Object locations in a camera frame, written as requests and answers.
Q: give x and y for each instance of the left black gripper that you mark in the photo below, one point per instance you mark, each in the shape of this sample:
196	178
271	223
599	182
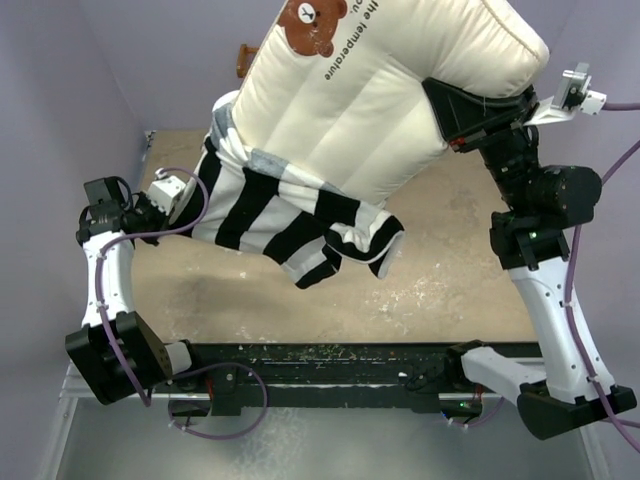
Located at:
160	216

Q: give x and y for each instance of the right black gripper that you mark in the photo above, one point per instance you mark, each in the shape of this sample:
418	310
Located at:
476	122

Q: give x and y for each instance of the black white striped pillowcase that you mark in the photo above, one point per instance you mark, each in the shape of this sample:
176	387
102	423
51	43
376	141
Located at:
259	203

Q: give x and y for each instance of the cream pillow with bear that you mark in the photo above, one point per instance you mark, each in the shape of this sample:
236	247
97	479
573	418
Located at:
336	86

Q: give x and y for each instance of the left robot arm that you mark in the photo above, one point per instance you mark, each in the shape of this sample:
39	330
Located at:
115	350

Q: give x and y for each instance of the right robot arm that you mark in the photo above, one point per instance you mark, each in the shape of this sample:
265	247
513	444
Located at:
574	388

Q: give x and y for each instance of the wooden shoe rack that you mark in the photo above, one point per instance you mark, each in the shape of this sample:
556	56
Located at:
245	57

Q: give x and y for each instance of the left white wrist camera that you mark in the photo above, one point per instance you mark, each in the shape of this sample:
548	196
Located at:
171	190

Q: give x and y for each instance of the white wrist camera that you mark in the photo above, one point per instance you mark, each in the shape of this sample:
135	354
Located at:
574	95
171	190

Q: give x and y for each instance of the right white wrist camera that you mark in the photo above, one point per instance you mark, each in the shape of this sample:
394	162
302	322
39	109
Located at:
574	95

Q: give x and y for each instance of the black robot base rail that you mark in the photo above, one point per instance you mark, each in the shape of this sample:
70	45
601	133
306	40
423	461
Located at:
231	377

